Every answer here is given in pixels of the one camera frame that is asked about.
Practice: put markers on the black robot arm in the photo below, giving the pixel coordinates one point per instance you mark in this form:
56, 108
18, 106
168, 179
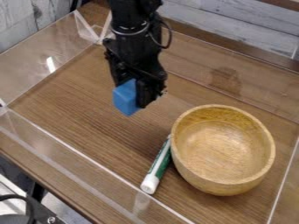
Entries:
130, 12

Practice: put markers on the blue rectangular block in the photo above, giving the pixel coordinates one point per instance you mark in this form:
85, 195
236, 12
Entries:
124, 97

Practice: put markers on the green and white marker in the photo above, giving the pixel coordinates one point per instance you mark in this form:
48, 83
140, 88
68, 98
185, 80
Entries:
157, 168

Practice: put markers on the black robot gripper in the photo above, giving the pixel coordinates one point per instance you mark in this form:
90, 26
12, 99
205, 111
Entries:
132, 56

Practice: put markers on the light brown wooden bowl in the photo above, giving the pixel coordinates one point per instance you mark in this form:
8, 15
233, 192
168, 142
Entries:
222, 149

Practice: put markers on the black metal bracket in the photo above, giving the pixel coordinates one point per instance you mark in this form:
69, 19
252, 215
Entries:
40, 213

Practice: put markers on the clear acrylic tray wall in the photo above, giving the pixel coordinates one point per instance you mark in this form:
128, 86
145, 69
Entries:
88, 153

